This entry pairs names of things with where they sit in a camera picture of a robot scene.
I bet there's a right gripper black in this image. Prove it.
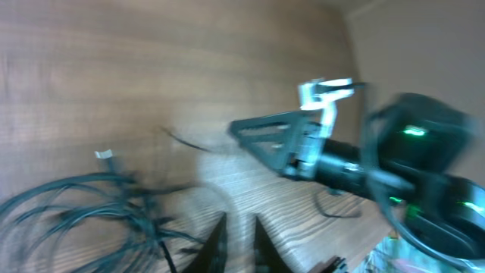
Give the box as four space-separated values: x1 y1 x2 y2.
228 111 330 180

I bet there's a right camera black cable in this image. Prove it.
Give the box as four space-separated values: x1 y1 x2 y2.
314 81 485 266

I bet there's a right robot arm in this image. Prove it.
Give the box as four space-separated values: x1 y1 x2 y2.
229 93 484 272

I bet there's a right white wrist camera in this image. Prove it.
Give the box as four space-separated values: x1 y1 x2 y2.
298 78 355 138

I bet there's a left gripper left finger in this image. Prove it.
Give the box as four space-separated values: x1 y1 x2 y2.
182 212 227 273

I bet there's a black usb cable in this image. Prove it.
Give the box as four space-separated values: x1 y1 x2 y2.
0 127 213 273

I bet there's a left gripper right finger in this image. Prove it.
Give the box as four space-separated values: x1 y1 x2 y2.
253 216 293 273

